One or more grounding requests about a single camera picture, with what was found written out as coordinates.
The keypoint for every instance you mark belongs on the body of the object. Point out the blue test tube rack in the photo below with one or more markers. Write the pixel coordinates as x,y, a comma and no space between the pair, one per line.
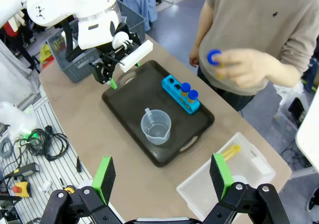
165,85

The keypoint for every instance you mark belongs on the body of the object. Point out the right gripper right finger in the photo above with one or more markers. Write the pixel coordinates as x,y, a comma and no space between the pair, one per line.
221,176

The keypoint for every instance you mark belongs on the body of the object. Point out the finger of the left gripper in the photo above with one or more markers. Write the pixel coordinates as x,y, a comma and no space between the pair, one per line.
103,71
138,64

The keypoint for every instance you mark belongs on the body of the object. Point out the person's right hand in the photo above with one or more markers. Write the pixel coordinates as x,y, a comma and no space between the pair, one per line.
194,57

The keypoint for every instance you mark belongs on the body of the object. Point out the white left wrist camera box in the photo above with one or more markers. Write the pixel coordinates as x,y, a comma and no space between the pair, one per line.
137,54

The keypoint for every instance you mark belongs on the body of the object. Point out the black handheld controller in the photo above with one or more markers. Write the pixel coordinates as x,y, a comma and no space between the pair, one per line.
25,169

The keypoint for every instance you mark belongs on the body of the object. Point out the light blue garment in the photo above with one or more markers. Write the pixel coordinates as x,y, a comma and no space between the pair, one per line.
139,2

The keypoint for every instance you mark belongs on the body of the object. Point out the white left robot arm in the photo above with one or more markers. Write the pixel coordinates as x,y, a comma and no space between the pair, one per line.
62,2

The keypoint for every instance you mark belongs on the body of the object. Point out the person's right forearm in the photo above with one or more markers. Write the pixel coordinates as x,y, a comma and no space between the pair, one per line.
203,27

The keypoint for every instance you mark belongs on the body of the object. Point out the yellow tube blue cap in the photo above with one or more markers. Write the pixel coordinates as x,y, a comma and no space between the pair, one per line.
211,57
193,95
185,87

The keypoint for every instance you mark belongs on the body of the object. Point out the crumpled white plastic bag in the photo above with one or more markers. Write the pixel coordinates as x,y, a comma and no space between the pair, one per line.
291,92

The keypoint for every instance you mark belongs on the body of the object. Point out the grey plastic basket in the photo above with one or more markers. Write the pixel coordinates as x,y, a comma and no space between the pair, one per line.
77,69

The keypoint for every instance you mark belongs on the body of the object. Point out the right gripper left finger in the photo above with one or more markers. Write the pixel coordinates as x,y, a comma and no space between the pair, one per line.
104,179

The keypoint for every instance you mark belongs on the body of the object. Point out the person's left hand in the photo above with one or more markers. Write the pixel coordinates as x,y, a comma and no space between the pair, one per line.
246,67

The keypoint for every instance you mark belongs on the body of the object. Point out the yellow emergency stop button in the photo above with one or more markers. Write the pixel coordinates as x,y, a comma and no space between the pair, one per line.
22,189

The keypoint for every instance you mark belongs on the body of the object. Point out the small white bottle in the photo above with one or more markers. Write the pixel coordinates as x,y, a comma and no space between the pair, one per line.
46,186

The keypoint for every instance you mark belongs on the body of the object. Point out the translucent white plastic bin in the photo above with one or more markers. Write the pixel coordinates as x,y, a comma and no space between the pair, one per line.
194,194

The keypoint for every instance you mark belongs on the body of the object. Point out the black shoe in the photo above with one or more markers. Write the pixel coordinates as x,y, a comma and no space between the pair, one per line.
313,199

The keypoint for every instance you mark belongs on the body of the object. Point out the dark brown serving tray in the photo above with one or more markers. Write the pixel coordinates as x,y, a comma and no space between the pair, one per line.
129,102

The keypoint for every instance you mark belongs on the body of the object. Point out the white side table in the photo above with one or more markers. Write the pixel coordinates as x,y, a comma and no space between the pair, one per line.
309,134

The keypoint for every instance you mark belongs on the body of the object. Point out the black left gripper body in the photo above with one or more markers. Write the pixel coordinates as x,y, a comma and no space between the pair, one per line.
106,51

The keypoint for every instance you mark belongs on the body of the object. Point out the person's left forearm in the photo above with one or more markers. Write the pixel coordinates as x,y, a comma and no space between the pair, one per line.
284,72

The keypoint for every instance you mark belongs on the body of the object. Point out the clear plastic measuring cup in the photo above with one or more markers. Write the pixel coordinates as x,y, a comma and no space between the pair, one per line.
155,132

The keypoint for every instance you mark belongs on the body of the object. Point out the yellow green cloth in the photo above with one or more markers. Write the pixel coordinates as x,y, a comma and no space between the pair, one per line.
46,53

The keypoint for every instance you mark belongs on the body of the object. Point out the slotted aluminium base plate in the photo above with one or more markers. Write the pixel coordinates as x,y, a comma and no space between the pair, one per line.
49,174

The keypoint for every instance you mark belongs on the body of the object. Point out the person in beige sweater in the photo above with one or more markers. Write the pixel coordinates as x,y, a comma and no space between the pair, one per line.
249,17

